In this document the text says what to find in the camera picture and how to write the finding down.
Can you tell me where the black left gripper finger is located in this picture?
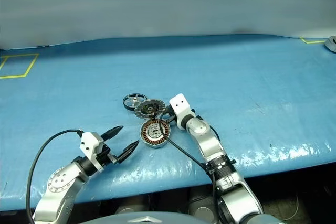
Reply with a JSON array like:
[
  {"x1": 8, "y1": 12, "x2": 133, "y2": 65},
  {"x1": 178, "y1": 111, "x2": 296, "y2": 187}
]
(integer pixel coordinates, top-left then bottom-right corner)
[
  {"x1": 116, "y1": 140, "x2": 140, "y2": 165},
  {"x1": 101, "y1": 125, "x2": 124, "y2": 142}
]

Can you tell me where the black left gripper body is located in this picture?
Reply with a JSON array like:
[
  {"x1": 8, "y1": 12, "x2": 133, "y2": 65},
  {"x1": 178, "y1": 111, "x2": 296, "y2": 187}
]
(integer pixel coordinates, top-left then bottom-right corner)
[{"x1": 96, "y1": 142, "x2": 119, "y2": 168}]

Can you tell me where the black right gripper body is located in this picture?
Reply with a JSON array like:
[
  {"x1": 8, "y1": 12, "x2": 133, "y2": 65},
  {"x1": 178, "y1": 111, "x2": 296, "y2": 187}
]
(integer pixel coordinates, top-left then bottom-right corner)
[{"x1": 164, "y1": 104, "x2": 176, "y2": 124}]

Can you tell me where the silver finned motor lid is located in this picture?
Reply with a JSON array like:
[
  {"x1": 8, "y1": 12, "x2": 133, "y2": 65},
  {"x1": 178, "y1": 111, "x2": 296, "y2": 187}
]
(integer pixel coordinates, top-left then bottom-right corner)
[{"x1": 134, "y1": 99, "x2": 166, "y2": 120}]

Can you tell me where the motor housing with copper windings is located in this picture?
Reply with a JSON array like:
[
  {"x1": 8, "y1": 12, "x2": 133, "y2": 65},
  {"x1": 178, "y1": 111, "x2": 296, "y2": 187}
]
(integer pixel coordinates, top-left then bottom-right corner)
[{"x1": 139, "y1": 119, "x2": 172, "y2": 149}]

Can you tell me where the black spoked rotor wheel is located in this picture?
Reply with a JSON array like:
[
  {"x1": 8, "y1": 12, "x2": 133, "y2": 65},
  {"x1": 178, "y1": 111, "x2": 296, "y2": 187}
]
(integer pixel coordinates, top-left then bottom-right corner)
[{"x1": 122, "y1": 93, "x2": 146, "y2": 110}]

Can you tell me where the dark rounded grey cylinder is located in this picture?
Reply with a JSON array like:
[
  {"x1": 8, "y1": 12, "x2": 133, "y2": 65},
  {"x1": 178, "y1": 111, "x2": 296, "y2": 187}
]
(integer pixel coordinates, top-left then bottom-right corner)
[
  {"x1": 188, "y1": 189, "x2": 216, "y2": 217},
  {"x1": 114, "y1": 194, "x2": 148, "y2": 215}
]

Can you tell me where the blue plastic table cover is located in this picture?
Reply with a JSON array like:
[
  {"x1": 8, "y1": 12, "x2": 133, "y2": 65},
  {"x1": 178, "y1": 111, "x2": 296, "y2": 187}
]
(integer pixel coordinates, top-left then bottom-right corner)
[{"x1": 0, "y1": 34, "x2": 336, "y2": 212}]

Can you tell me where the grey-blue robot torso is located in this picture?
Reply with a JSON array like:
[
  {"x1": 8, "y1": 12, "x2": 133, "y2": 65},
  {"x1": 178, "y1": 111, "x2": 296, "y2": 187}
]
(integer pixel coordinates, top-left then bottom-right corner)
[{"x1": 83, "y1": 209, "x2": 218, "y2": 224}]

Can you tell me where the large yellow tape square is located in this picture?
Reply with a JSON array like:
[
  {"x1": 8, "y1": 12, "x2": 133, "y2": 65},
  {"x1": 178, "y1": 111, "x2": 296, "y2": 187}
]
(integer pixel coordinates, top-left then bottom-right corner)
[{"x1": 0, "y1": 53, "x2": 40, "y2": 80}]

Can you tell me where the small yellow tape corner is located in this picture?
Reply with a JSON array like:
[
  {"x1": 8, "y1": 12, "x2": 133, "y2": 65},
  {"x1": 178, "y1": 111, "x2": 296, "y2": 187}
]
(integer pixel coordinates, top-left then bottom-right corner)
[{"x1": 300, "y1": 36, "x2": 328, "y2": 45}]

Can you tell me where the grey metal part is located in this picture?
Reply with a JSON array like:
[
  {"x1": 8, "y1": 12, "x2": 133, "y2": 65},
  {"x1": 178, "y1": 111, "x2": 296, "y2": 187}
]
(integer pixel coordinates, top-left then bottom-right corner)
[{"x1": 324, "y1": 36, "x2": 336, "y2": 53}]

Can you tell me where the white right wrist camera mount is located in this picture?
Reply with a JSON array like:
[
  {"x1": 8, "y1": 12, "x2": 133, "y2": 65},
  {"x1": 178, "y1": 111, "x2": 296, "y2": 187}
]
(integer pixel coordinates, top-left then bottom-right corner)
[{"x1": 169, "y1": 93, "x2": 196, "y2": 130}]

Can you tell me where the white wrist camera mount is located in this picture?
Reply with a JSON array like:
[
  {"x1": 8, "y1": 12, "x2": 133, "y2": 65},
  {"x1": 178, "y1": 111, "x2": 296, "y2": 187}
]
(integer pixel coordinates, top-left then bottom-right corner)
[
  {"x1": 169, "y1": 93, "x2": 196, "y2": 130},
  {"x1": 79, "y1": 131, "x2": 106, "y2": 170}
]

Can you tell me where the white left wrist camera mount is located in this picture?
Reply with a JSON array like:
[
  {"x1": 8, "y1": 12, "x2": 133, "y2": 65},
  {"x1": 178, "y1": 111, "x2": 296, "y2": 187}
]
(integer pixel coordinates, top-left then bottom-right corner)
[{"x1": 79, "y1": 131, "x2": 106, "y2": 170}]

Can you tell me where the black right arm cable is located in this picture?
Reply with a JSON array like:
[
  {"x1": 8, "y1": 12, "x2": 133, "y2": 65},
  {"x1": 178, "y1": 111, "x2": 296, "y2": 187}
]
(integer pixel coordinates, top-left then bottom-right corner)
[{"x1": 158, "y1": 111, "x2": 223, "y2": 224}]

